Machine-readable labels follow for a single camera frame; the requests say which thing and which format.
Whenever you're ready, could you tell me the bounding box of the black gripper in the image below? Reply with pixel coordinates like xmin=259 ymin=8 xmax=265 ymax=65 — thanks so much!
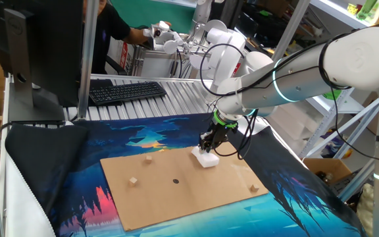
xmin=198 ymin=122 xmax=238 ymax=155

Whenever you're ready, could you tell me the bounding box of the white rectangular sponge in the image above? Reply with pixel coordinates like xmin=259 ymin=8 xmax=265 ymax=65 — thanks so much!
xmin=191 ymin=145 xmax=220 ymax=169

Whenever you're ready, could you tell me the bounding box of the white haptic control device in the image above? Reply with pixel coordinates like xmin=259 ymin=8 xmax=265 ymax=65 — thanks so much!
xmin=142 ymin=20 xmax=210 ymax=72

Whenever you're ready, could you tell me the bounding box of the bare person forearm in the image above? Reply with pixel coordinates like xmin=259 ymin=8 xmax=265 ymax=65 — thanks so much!
xmin=123 ymin=28 xmax=151 ymax=46

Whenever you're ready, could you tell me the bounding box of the brown cardboard sheet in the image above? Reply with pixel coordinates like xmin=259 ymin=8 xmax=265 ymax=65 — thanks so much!
xmin=99 ymin=144 xmax=270 ymax=232

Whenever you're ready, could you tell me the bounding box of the white foam block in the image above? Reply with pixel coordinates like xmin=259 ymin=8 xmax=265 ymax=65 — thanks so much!
xmin=268 ymin=101 xmax=322 ymax=155

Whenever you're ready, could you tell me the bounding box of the silver metal cart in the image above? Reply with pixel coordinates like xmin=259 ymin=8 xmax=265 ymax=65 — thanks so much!
xmin=132 ymin=44 xmax=203 ymax=79

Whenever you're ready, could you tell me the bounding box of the black keyboard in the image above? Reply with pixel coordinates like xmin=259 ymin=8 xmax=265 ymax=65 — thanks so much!
xmin=88 ymin=81 xmax=168 ymax=107

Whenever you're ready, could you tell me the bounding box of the printed landscape cloth mat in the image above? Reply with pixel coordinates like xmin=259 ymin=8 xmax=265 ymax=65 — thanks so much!
xmin=0 ymin=113 xmax=368 ymax=237

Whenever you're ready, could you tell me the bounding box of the open cardboard box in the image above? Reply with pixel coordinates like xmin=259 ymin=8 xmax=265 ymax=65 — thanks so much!
xmin=303 ymin=157 xmax=353 ymax=185

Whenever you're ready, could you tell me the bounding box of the white box red print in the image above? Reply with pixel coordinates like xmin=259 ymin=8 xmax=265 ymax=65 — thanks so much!
xmin=106 ymin=34 xmax=134 ymax=75

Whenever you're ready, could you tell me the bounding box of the person in black shirt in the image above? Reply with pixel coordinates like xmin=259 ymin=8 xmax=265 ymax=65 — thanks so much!
xmin=92 ymin=0 xmax=132 ymax=75

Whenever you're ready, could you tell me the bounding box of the beige fabric bag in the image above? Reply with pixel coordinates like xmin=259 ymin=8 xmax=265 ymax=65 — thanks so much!
xmin=356 ymin=183 xmax=374 ymax=237

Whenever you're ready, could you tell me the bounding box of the black computer monitor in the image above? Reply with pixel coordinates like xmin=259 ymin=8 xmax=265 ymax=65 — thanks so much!
xmin=0 ymin=0 xmax=85 ymax=108

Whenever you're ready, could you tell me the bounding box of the white metal shelf rack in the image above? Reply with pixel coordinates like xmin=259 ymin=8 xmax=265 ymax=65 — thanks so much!
xmin=288 ymin=0 xmax=379 ymax=159

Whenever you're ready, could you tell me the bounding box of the grey monitor stand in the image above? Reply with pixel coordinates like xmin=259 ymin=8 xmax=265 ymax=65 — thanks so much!
xmin=3 ymin=8 xmax=66 ymax=123

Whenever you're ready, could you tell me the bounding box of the green bottle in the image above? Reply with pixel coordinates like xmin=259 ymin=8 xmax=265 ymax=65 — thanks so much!
xmin=357 ymin=0 xmax=378 ymax=20

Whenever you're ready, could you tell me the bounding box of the green flange ring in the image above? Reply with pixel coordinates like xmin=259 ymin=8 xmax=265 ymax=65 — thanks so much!
xmin=213 ymin=110 xmax=239 ymax=129

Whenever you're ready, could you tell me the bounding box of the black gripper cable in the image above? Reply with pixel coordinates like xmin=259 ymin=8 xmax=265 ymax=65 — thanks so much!
xmin=213 ymin=108 xmax=260 ymax=161

